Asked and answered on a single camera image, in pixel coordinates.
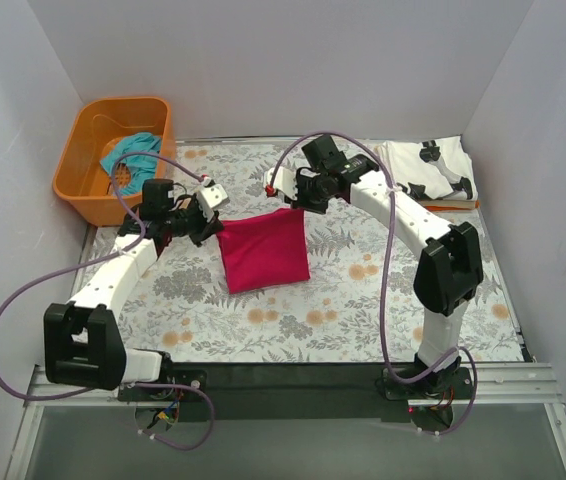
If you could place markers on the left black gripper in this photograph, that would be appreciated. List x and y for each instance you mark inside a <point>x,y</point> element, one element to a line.
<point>205,227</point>

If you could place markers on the magenta t shirt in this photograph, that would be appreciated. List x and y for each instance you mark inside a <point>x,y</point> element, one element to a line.
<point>264,251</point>

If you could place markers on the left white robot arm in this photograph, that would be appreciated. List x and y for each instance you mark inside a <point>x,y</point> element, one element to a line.
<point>83,345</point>

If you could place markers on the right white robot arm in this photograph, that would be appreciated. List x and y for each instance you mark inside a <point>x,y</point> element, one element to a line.
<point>449,268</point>

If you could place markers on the teal t shirt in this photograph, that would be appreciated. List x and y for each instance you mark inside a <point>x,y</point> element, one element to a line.
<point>140,166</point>

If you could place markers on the orange plastic basket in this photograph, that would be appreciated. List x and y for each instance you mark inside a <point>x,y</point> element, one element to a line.
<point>79,178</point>

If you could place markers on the white printed folded t shirt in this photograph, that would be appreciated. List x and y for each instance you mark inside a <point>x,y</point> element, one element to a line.
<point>436,170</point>

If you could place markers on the floral patterned table mat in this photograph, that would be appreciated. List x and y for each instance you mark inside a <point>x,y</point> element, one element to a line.
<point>181,304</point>

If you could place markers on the beige folded t shirt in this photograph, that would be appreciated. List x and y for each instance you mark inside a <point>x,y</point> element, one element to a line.
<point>449,205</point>

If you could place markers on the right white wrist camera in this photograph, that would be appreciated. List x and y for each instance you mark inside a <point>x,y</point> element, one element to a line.
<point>281,183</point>

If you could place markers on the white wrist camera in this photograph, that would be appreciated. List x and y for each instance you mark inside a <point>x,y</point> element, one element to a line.
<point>211,198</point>
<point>281,183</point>

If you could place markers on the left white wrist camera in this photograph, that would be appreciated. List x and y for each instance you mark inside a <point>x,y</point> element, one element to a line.
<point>211,198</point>

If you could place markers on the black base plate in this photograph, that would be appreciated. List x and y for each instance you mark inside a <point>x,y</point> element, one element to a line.
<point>299,391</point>

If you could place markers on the aluminium frame rail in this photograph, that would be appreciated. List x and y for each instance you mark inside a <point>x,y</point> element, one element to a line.
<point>512,427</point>

